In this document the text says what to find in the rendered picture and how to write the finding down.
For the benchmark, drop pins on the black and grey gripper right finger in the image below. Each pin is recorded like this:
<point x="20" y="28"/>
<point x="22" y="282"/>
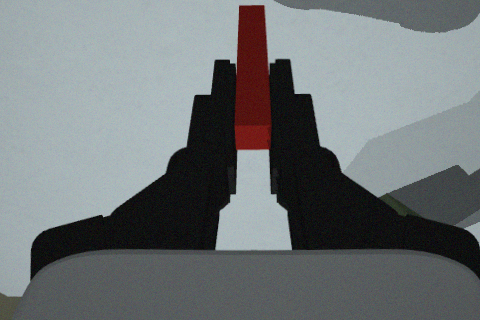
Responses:
<point x="336" y="213"/>

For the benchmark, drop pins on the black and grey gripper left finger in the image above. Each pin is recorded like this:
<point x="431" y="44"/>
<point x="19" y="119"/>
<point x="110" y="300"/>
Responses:
<point x="179" y="210"/>

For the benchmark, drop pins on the dark red peg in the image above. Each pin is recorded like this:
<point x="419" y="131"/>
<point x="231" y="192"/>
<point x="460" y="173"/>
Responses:
<point x="252" y="105"/>

